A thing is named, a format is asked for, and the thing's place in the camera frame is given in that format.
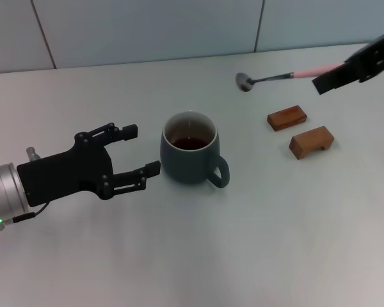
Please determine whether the pink handled metal spoon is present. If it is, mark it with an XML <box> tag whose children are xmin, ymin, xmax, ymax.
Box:
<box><xmin>236</xmin><ymin>62</ymin><xmax>347</xmax><ymax>93</ymax></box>

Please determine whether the arched brown wooden block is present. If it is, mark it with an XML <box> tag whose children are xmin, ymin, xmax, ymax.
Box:
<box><xmin>289</xmin><ymin>125</ymin><xmax>335</xmax><ymax>160</ymax></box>

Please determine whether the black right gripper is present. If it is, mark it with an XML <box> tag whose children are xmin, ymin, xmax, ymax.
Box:
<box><xmin>312</xmin><ymin>30</ymin><xmax>384</xmax><ymax>96</ymax></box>

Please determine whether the dark brown coffee liquid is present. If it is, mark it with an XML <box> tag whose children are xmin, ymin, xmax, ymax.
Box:
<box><xmin>171</xmin><ymin>136</ymin><xmax>209</xmax><ymax>151</ymax></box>

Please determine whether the thin left arm cable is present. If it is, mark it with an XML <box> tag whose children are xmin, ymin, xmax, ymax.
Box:
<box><xmin>12</xmin><ymin>201</ymin><xmax>49</xmax><ymax>223</ymax></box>

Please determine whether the flat brown wooden block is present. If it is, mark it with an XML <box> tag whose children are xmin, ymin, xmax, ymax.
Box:
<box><xmin>267</xmin><ymin>105</ymin><xmax>308</xmax><ymax>132</ymax></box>

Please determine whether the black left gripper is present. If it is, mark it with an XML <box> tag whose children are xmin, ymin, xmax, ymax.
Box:
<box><xmin>16</xmin><ymin>122</ymin><xmax>161</xmax><ymax>207</ymax></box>

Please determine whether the grey ceramic mug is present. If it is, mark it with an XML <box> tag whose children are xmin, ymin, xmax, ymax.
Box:
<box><xmin>159</xmin><ymin>110</ymin><xmax>230</xmax><ymax>189</ymax></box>

